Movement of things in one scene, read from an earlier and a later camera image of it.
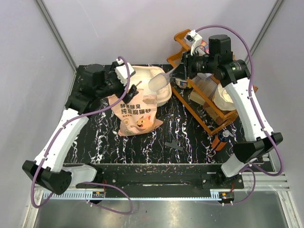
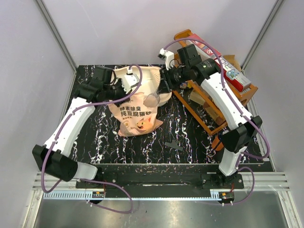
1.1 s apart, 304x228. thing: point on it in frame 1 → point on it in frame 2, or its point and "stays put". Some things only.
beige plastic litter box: [141, 78] stays put
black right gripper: [187, 61] → [166, 84]
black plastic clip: [174, 145] stays put
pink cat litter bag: [139, 116] stays put
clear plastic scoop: [159, 81] → [152, 99]
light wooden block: [195, 96] stays put
